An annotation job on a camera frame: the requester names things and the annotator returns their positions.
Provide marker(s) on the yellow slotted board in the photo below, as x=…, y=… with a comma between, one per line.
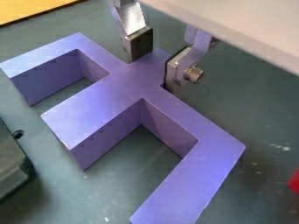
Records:
x=17, y=9

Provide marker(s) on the purple cross-shaped block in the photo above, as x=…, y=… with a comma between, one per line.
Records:
x=127, y=98

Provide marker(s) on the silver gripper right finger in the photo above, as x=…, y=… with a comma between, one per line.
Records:
x=181, y=66

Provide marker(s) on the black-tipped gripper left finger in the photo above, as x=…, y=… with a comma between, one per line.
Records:
x=136, y=34

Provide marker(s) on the red cross-shaped block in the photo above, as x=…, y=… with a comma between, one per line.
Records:
x=293, y=181

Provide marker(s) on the black angle fixture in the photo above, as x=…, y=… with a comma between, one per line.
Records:
x=14, y=164

